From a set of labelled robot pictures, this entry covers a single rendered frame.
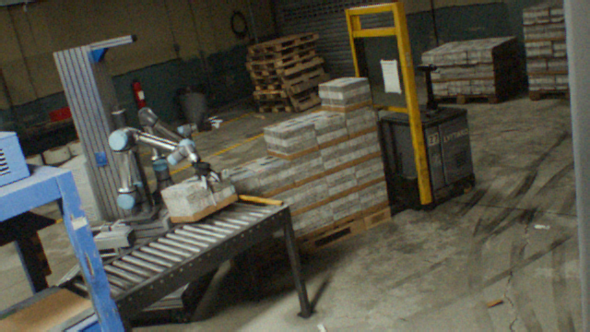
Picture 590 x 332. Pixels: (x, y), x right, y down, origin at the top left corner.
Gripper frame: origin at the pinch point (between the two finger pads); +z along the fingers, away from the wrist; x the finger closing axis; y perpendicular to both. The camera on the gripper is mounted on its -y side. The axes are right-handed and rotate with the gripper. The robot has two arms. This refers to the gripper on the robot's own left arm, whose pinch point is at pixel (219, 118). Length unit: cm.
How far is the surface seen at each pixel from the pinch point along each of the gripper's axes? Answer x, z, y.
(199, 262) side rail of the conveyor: 163, -51, 26
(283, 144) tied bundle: 34, 40, 23
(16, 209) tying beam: 212, -118, -53
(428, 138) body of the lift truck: 32, 170, 54
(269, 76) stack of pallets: -583, 188, 132
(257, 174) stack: 43, 13, 38
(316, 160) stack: 36, 65, 44
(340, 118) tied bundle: 27, 93, 17
